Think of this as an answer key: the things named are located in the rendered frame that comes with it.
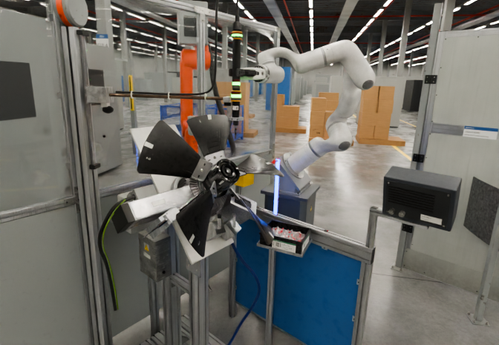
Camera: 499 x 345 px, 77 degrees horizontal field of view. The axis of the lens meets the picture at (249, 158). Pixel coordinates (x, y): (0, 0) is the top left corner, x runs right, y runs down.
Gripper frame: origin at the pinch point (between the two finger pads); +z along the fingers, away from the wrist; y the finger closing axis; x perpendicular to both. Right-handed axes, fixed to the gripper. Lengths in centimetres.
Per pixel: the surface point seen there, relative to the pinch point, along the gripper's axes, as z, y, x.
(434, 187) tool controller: -29, -76, -41
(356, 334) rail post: -35, -52, -126
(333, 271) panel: -35, -37, -98
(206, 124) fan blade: 0.5, 18.3, -24.1
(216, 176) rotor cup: 15.6, -4.0, -42.5
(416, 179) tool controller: -31, -69, -40
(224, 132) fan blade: -2.5, 9.2, -27.3
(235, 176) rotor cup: 7.1, -6.7, -43.5
